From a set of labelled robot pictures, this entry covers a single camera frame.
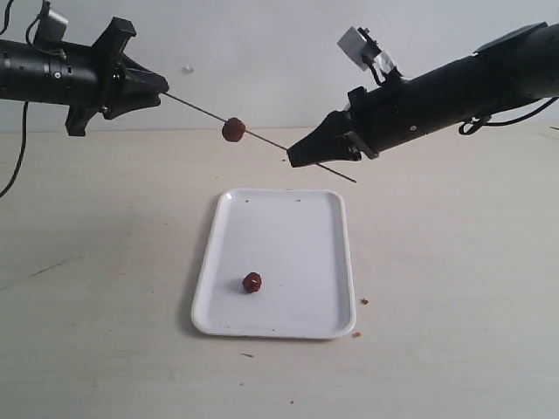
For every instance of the white rectangular plastic tray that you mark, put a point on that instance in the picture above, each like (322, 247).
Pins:
(297, 241)

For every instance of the red date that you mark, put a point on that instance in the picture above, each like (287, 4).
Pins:
(233, 130)
(252, 282)

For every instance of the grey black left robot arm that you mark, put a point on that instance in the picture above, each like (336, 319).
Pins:
(30, 75)

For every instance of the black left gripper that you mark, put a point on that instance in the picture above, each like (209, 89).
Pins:
(110, 82)

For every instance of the red date top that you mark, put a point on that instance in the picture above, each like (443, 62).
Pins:
(233, 130)

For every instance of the thin metal skewer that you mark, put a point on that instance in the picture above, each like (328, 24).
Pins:
(257, 136)

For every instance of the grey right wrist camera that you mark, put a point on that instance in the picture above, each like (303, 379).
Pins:
(363, 51)

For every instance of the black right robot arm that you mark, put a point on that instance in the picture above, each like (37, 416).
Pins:
(512, 71)

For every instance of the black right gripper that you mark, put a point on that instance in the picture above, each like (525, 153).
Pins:
(378, 120)

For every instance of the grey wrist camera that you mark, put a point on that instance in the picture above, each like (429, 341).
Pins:
(363, 51)
(51, 26)

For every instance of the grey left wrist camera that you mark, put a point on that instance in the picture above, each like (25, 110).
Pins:
(51, 26)

